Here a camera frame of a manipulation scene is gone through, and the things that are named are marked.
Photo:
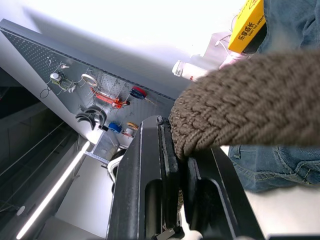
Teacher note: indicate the yellow box with black print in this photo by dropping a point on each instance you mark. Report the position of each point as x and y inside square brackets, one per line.
[247, 27]

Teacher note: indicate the blue denim shorts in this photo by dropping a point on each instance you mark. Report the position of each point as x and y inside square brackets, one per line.
[282, 105]

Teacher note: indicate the brown braided belt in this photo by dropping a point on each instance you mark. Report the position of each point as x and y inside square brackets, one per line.
[245, 105]

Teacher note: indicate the black curved headband parts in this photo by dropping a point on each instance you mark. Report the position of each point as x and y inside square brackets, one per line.
[91, 115]

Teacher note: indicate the orange and white tape roll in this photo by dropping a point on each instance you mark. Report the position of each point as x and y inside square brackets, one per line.
[131, 129]

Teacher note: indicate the grey pegboard panel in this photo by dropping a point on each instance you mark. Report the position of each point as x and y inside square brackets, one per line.
[95, 85]

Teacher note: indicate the white cylindrical bottle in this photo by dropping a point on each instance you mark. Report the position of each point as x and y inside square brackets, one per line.
[188, 70]

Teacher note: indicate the red and blue disc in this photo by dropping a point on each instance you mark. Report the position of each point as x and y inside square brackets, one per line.
[138, 93]

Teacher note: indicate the red tool on pegboard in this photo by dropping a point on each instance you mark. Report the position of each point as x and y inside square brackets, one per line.
[107, 98]

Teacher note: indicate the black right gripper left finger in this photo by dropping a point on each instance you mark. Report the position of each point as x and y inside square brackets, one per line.
[135, 180]

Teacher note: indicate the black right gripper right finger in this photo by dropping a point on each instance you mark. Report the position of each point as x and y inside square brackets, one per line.
[215, 190]

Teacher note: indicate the white LED light strip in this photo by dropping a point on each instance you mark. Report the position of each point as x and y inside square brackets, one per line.
[52, 191]

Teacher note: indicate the green and white gadget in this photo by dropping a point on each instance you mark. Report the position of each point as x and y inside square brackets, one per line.
[58, 79]

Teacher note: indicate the blue tape roll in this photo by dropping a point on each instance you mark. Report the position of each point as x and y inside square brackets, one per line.
[115, 127]

